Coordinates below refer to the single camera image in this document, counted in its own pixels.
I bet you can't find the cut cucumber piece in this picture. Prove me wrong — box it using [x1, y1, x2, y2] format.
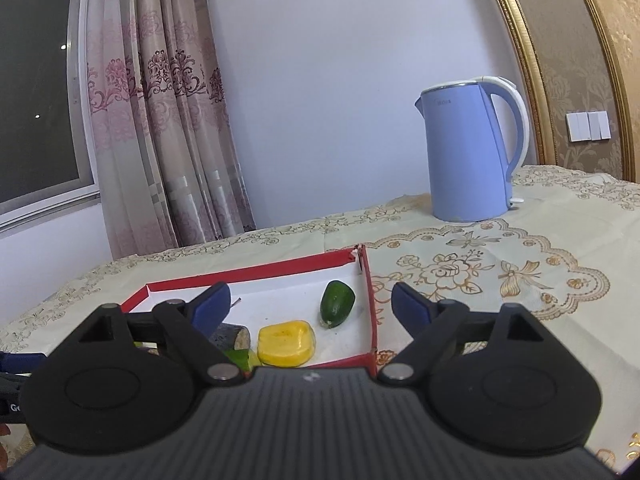
[225, 349, 261, 372]

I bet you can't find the gold arched wall frame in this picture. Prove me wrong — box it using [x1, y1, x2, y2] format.
[475, 0, 640, 183]

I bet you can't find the dark green cucumber end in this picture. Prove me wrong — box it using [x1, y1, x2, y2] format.
[320, 280, 357, 329]

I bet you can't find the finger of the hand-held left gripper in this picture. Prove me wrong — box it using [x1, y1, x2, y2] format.
[0, 351, 47, 373]

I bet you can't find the dark sugarcane piece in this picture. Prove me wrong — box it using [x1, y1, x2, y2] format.
[210, 324, 251, 351]

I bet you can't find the white wall switch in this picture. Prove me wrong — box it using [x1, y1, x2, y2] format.
[566, 110, 612, 142]

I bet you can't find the yellow fruit piece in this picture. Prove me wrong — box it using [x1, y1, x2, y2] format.
[257, 320, 317, 367]

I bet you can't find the cream embroidered tablecloth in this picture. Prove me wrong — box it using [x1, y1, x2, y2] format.
[0, 165, 640, 480]

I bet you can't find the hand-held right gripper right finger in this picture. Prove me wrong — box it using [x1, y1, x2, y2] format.
[380, 282, 543, 387]

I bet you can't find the blue electric kettle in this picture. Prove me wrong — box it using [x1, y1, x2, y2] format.
[414, 76, 531, 223]

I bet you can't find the red cardboard box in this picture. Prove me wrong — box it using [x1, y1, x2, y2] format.
[119, 244, 377, 378]

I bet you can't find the pink patterned curtain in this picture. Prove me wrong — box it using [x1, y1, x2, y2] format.
[85, 0, 257, 261]

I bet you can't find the window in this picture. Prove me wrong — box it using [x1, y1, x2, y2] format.
[0, 0, 101, 233]

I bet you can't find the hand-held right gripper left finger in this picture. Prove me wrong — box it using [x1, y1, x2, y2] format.
[75, 282, 241, 387]

